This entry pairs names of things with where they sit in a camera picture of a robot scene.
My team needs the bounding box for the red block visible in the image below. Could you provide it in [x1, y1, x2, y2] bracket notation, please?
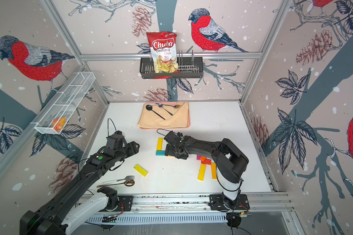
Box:
[201, 159, 211, 165]

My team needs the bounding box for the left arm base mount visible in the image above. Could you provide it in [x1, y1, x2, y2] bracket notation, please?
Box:
[97, 186, 134, 212]

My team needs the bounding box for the silver spoon on cloth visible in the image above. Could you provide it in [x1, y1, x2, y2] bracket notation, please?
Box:
[157, 103, 173, 116]

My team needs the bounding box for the silver fork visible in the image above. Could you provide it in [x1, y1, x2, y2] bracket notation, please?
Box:
[102, 175, 135, 184]

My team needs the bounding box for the red cassava chips bag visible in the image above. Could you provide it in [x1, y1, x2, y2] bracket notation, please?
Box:
[146, 31, 179, 73]

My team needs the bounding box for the orange long block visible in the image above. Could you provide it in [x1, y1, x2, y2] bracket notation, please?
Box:
[211, 163, 217, 179]

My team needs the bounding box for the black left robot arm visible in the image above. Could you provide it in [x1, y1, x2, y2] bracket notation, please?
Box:
[20, 131, 140, 235]

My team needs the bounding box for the copper spoon on cloth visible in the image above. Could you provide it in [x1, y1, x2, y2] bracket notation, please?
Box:
[162, 104, 180, 109]

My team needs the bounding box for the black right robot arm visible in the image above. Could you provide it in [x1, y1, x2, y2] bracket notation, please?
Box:
[164, 131, 249, 202]

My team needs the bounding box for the white wire mesh basket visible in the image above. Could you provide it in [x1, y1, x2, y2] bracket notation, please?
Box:
[32, 71, 96, 135]

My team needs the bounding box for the copper spoon near base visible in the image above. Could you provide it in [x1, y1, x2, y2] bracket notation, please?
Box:
[97, 180, 135, 188]

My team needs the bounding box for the teal short block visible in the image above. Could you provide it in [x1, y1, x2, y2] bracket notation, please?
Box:
[156, 150, 165, 156]

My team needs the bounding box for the black ladle spoon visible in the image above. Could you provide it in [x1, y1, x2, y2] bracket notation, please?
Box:
[146, 104, 165, 120]

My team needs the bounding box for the beige folded cloth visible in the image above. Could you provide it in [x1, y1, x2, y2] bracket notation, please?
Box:
[137, 102, 190, 129]

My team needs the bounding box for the yellow long block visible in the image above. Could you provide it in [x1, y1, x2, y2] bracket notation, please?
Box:
[198, 164, 206, 181]

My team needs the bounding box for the black wall rack basket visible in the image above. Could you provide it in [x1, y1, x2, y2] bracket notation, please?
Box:
[140, 51, 204, 79]

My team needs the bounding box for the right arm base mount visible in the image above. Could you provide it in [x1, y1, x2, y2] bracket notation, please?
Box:
[208, 194, 250, 212]

